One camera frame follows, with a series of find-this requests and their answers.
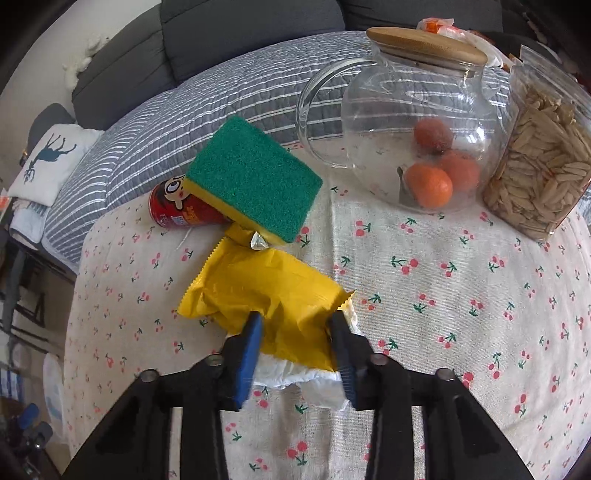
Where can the glass teapot wooden lid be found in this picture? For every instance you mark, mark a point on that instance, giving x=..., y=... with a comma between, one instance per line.
x=415, y=106

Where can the white tissue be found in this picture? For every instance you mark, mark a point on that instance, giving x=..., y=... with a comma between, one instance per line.
x=304, y=385

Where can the red cartoon print can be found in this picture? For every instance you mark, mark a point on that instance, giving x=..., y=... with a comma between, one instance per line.
x=178, y=207

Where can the light folded blanket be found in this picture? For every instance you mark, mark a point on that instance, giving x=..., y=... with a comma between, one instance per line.
x=30, y=221

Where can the glass jar of seeds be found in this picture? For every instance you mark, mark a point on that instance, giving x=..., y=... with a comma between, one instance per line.
x=540, y=157

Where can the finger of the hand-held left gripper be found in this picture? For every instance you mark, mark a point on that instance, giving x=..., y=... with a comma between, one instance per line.
x=28, y=410

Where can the yellow plastic wrapper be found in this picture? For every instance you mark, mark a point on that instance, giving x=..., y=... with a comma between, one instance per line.
x=277, y=295

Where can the white deer print pillow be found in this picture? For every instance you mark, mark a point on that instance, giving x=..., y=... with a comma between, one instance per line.
x=51, y=161

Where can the cherry print tablecloth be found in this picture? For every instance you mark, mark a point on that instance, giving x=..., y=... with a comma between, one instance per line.
x=438, y=314

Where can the white plush toy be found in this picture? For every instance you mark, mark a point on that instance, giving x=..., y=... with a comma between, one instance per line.
x=83, y=62

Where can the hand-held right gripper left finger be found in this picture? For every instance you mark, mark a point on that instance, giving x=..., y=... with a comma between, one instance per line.
x=247, y=364

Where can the tangerine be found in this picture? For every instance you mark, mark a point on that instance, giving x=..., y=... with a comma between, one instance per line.
x=428, y=185
x=433, y=134
x=461, y=168

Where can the white trash bin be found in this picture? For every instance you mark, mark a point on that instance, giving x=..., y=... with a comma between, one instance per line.
x=53, y=392

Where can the blue white striped quilt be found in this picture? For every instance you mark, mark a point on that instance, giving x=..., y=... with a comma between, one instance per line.
x=184, y=120

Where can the orange white plastic bag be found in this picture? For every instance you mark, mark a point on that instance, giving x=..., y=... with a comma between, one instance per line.
x=443, y=27

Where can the green yellow sponge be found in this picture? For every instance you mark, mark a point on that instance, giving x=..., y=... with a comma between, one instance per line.
x=254, y=180

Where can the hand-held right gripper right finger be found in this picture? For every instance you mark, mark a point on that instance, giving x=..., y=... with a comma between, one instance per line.
x=345, y=369

